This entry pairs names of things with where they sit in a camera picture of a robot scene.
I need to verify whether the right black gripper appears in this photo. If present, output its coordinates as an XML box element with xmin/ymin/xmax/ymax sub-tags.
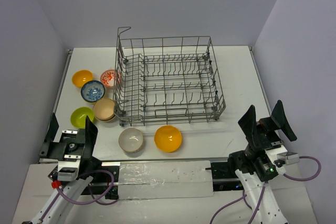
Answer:
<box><xmin>238</xmin><ymin>98</ymin><xmax>297</xmax><ymax>161</ymax></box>

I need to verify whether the white striped ceramic bowl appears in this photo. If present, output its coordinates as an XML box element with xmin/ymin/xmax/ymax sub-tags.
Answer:
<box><xmin>118</xmin><ymin>127</ymin><xmax>144</xmax><ymax>153</ymax></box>

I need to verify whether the large orange plastic bowl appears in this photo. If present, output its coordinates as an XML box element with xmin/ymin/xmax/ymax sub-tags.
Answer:
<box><xmin>154</xmin><ymin>125</ymin><xmax>182</xmax><ymax>153</ymax></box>

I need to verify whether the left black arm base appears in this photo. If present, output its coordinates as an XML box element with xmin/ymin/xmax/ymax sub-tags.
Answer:
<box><xmin>48</xmin><ymin>156</ymin><xmax>119</xmax><ymax>205</ymax></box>

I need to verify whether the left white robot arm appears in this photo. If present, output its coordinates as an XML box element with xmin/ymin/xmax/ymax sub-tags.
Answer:
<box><xmin>26</xmin><ymin>113</ymin><xmax>103</xmax><ymax>223</ymax></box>

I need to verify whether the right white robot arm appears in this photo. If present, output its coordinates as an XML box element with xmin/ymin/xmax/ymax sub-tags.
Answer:
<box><xmin>228</xmin><ymin>100</ymin><xmax>299</xmax><ymax>223</ymax></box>

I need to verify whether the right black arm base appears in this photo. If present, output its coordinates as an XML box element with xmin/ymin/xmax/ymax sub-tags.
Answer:
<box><xmin>205</xmin><ymin>151</ymin><xmax>254</xmax><ymax>191</ymax></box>

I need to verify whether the lime green plastic bowl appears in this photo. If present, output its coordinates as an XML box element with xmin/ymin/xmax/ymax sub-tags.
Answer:
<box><xmin>70</xmin><ymin>106</ymin><xmax>95</xmax><ymax>129</ymax></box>

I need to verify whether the tan ceramic bowl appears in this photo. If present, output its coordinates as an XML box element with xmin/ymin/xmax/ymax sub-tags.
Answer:
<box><xmin>92</xmin><ymin>98</ymin><xmax>115</xmax><ymax>121</ymax></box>

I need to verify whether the blue floral ceramic bowl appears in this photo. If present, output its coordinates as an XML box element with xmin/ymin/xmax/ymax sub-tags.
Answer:
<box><xmin>80</xmin><ymin>80</ymin><xmax>106</xmax><ymax>103</ymax></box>

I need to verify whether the small orange plastic bowl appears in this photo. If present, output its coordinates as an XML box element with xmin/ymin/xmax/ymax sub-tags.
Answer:
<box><xmin>71</xmin><ymin>70</ymin><xmax>93</xmax><ymax>88</ymax></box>

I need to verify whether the red patterned white bowl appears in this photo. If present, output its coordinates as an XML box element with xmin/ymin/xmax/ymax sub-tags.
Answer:
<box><xmin>100</xmin><ymin>69</ymin><xmax>122</xmax><ymax>88</ymax></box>

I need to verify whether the clear plastic tape sheet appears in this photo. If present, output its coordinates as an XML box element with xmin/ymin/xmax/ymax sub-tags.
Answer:
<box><xmin>118</xmin><ymin>161</ymin><xmax>214</xmax><ymax>200</ymax></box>

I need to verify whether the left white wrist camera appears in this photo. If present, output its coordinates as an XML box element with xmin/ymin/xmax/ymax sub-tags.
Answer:
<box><xmin>57</xmin><ymin>159</ymin><xmax>80</xmax><ymax>182</ymax></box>

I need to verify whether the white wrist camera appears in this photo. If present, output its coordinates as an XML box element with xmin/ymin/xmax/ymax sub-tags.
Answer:
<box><xmin>274</xmin><ymin>152</ymin><xmax>300</xmax><ymax>168</ymax></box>
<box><xmin>57</xmin><ymin>159</ymin><xmax>80</xmax><ymax>182</ymax></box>

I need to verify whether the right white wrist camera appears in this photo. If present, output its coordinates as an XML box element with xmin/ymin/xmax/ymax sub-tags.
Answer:
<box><xmin>274</xmin><ymin>152</ymin><xmax>300</xmax><ymax>168</ymax></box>

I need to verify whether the grey wire dish rack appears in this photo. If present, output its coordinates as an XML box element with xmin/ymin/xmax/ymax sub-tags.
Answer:
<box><xmin>113</xmin><ymin>27</ymin><xmax>226</xmax><ymax>126</ymax></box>

